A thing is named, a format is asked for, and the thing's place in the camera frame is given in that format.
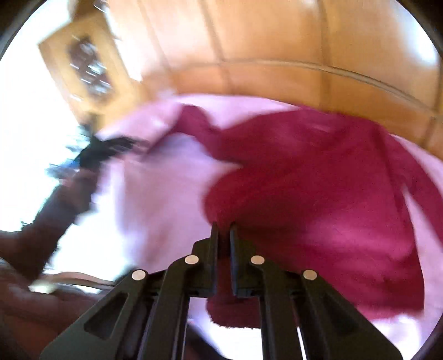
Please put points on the wooden wardrobe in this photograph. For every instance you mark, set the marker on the wooden wardrobe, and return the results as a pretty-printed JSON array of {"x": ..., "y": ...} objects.
[{"x": 371, "y": 59}]

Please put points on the pink bedspread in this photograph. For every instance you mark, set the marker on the pink bedspread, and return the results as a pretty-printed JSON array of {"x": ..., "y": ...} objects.
[{"x": 149, "y": 210}]

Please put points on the dark red garment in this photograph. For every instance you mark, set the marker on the dark red garment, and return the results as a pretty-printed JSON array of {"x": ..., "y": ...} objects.
[{"x": 318, "y": 191}]

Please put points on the left hand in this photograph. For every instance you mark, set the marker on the left hand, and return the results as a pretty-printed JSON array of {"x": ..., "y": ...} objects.
[{"x": 77, "y": 189}]

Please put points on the left forearm dark sleeve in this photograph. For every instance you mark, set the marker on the left forearm dark sleeve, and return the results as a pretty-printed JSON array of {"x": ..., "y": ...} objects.
[{"x": 28, "y": 250}]

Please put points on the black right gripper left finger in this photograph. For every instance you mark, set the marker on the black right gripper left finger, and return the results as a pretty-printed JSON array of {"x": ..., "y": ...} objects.
[{"x": 145, "y": 316}]

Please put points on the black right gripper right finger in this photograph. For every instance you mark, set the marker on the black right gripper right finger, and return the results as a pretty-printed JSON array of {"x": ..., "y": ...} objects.
[{"x": 302, "y": 316}]

